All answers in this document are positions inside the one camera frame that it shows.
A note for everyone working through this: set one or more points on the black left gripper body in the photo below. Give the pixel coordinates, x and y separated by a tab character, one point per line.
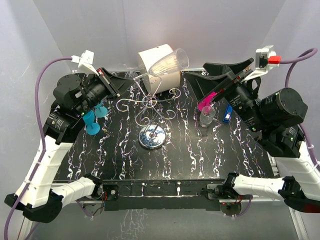
102	72

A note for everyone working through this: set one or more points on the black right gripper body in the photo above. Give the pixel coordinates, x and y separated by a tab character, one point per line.
226	79

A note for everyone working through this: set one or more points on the pink wine glass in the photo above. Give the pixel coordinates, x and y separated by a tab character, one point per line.
206	101

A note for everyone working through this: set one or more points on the blue wine glass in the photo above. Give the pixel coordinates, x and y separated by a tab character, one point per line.
100	111
91	127

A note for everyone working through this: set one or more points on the clear fluted champagne glass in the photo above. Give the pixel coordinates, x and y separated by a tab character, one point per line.
173	62

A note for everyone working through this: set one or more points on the clear ribbed tumbler glass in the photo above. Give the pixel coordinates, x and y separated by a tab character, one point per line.
207	115

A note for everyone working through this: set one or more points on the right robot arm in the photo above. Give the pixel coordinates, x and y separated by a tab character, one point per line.
276	121

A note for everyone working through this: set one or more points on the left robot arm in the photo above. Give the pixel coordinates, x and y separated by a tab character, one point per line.
76	97

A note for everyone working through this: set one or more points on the chrome wine glass rack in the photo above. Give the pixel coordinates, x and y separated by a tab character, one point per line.
151	135

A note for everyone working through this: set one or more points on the small blue object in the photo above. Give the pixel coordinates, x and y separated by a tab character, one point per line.
227	114

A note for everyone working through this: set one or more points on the white round box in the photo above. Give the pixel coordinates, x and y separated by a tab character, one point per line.
156	84

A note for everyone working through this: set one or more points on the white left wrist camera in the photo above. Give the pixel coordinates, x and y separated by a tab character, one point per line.
85	62

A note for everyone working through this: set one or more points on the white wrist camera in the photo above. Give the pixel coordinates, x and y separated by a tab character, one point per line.
85	62
265	60

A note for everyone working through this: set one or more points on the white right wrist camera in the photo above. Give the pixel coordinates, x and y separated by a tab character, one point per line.
265	60

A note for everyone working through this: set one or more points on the aluminium table frame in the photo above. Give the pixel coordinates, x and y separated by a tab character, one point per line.
163	194

